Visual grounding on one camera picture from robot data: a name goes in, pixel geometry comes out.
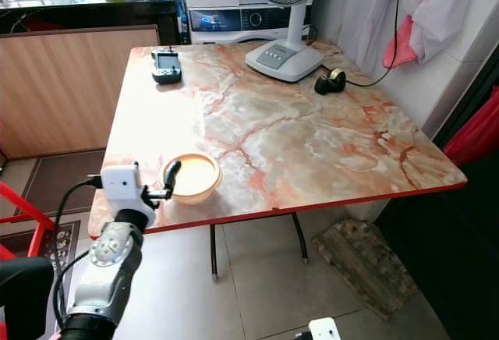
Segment orange plastic bowl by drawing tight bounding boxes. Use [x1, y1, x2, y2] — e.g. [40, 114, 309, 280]
[160, 153, 223, 205]

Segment brown floor mat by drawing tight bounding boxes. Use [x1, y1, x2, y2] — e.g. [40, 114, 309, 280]
[19, 149, 106, 216]

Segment black handheld remote controller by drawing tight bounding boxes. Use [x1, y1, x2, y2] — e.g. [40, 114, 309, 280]
[150, 46, 183, 85]

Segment patterned floor rug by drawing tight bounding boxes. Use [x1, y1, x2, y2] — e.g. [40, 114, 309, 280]
[8, 219, 83, 310]

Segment marble pattern folding table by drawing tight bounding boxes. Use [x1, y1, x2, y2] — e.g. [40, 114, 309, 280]
[87, 38, 469, 280]

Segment wooden cabinet panel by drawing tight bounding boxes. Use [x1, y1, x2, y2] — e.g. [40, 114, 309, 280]
[0, 25, 161, 160]

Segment red plastic chair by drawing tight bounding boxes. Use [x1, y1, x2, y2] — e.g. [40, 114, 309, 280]
[0, 182, 40, 261]

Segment white desk fan black grille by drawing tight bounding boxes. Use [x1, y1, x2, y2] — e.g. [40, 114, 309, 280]
[240, 0, 342, 83]

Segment person's leg black trousers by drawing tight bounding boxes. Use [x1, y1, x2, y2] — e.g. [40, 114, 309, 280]
[0, 257, 55, 340]

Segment white washing machine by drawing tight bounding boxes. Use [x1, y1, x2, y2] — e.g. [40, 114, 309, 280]
[176, 0, 313, 44]

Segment black tape roll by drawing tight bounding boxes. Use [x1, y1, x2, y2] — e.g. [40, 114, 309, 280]
[314, 68, 348, 96]

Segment speckled brown doormat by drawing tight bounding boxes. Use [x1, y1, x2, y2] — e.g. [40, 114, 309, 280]
[310, 217, 422, 321]

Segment pink-red hanging cloth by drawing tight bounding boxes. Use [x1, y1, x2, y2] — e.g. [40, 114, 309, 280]
[382, 14, 416, 69]

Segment white hanging garment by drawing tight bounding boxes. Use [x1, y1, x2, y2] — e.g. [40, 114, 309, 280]
[335, 0, 499, 68]

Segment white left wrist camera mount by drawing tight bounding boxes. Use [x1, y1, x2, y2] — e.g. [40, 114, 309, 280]
[100, 164, 143, 211]

